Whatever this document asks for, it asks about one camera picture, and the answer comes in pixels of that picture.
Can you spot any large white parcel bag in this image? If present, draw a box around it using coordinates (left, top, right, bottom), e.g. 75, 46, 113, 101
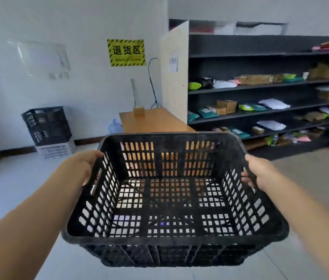
258, 98, 291, 110

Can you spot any clear wall panel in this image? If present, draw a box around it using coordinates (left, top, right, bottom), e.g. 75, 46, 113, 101
8, 40, 71, 77

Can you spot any blue water jug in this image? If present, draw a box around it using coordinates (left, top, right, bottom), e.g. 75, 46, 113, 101
108, 118, 123, 134

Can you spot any long cardboard box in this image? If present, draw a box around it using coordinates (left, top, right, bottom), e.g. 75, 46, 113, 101
234, 74, 284, 85

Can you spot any person's left hand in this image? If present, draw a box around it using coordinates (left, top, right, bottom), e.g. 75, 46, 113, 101
64, 150, 105, 187

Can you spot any black shelf unit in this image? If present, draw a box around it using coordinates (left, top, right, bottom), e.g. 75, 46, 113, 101
169, 19, 329, 161

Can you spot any teal labelled parcel bag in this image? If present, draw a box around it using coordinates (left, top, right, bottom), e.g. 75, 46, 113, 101
230, 128, 251, 140

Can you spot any white padded parcel bag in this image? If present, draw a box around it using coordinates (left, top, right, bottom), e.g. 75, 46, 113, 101
257, 120, 287, 131

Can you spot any large black plastic crate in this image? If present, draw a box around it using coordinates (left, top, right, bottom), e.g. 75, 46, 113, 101
61, 132, 290, 268

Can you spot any black stacked plastic crate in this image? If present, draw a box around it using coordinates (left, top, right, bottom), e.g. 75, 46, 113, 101
21, 106, 69, 130
30, 123, 72, 147

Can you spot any person's left forearm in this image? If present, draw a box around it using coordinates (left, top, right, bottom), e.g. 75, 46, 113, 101
0, 159, 84, 280

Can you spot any yellow black wall sign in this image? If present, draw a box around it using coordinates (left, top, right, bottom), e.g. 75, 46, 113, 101
107, 39, 146, 67

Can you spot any person's right forearm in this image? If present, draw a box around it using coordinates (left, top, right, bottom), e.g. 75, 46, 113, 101
258, 179, 329, 280

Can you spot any brown parcel bag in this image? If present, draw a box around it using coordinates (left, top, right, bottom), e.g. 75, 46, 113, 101
302, 111, 329, 122

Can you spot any square cardboard box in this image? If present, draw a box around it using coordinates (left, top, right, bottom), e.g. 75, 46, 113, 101
216, 100, 238, 115

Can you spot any white paper sheet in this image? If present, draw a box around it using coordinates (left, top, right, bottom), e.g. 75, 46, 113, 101
168, 53, 179, 73

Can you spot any large cardboard box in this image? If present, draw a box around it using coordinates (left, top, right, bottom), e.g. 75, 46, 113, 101
308, 63, 329, 80

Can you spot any flat cardboard box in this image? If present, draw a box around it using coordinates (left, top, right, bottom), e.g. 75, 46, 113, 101
206, 105, 227, 115

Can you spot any black bent cable stand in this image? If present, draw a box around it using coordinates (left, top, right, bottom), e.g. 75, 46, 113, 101
147, 57, 162, 109

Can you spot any white plastic crate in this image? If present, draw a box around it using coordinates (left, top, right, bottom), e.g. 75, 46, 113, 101
35, 140, 76, 159

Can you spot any beige side board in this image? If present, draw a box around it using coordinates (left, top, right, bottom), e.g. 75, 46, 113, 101
160, 20, 190, 132

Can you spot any person's right hand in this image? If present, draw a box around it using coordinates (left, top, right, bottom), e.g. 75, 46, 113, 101
241, 154, 273, 192

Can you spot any green teal parcel bag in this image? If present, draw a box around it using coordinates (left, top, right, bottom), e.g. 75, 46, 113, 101
282, 73, 304, 83

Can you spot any wooden table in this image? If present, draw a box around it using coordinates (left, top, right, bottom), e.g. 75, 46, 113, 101
119, 107, 197, 134

